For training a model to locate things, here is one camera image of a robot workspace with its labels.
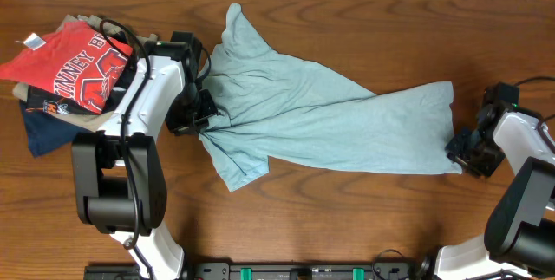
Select light blue t-shirt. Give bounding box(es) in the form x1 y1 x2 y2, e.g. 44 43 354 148
199 3 460 191

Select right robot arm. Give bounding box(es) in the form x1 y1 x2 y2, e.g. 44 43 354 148
430 82 554 279

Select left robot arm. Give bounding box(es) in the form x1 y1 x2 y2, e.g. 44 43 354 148
72 31 217 279

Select khaki folded garment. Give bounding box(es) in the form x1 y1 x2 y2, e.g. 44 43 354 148
12 15 159 132

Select red printed folded t-shirt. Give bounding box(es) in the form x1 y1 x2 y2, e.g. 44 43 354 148
1 21 133 114

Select navy blue folded garment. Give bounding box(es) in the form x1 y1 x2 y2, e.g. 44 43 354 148
19 101 87 158

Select black printed folded t-shirt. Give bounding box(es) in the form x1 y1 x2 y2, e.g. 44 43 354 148
27 37 133 114

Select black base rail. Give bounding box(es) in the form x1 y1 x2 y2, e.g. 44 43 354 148
82 249 439 280

